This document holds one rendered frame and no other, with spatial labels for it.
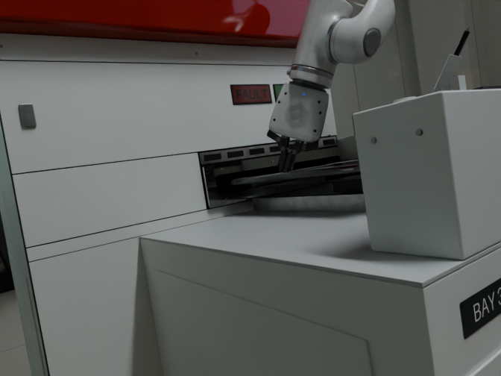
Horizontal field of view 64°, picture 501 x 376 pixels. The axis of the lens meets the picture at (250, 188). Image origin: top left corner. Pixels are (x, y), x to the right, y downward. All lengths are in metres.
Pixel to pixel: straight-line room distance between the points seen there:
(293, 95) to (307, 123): 0.06
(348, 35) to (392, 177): 0.40
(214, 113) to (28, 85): 0.38
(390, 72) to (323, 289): 2.64
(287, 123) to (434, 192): 0.46
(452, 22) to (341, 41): 1.83
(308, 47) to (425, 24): 1.89
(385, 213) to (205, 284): 0.31
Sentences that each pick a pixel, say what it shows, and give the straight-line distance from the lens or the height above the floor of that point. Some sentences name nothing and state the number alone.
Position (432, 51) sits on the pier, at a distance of 2.60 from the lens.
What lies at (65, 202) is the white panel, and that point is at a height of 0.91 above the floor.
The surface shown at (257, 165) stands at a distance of 0.97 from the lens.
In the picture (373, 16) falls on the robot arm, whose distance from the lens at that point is 0.76.
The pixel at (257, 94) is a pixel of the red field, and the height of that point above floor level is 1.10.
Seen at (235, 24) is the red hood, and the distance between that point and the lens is 0.98.
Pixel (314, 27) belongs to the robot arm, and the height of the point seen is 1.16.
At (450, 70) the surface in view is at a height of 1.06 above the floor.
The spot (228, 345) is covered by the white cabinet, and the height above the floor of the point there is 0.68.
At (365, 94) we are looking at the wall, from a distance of 3.11.
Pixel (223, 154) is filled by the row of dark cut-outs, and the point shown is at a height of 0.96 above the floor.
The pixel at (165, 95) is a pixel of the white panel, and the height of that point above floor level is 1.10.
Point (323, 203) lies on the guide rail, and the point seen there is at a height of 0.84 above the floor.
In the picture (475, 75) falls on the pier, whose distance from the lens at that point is 2.50.
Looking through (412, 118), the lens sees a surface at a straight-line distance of 0.38.
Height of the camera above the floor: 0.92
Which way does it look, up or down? 3 degrees down
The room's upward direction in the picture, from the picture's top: 9 degrees counter-clockwise
